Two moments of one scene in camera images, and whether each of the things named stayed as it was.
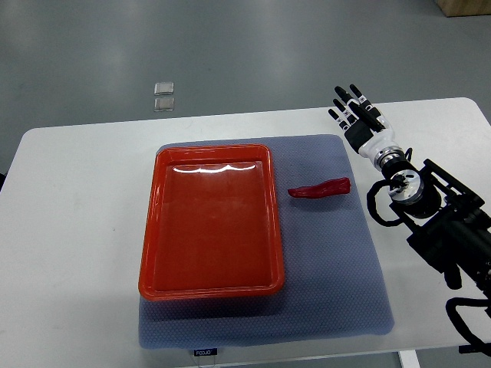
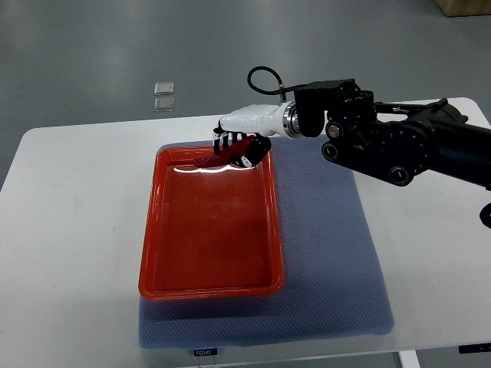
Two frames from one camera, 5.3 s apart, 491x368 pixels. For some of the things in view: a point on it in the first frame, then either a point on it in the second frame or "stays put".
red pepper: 330,188 → 228,156
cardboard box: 465,8 stays put
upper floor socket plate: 163,88 stays put
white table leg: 409,359 stays put
